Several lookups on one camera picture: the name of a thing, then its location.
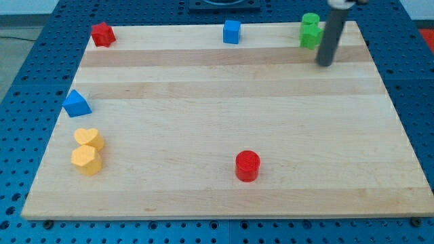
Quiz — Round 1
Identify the white rod mount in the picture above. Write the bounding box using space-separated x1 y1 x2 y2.
327 0 368 9

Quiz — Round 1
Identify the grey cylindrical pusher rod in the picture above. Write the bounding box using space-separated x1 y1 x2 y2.
315 7 349 66

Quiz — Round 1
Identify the green cylinder block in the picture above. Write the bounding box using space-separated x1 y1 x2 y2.
301 12 320 26

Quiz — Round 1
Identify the green star block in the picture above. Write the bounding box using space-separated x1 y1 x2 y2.
299 24 323 49

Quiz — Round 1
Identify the blue cube block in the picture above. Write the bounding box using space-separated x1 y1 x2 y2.
222 20 241 44

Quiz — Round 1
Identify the red cylinder block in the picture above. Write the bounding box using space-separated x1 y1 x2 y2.
235 150 260 182

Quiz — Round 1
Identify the wooden board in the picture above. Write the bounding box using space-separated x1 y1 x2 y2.
22 21 433 220

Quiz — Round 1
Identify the red star block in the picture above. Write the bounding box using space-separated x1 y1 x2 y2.
91 22 116 47

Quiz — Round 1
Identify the yellow heart block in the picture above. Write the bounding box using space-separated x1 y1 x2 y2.
74 128 105 151

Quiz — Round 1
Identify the blue triangle block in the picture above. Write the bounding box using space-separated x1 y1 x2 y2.
62 89 92 117

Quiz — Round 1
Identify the yellow hexagon block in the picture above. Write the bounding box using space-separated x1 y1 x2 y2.
71 145 102 176

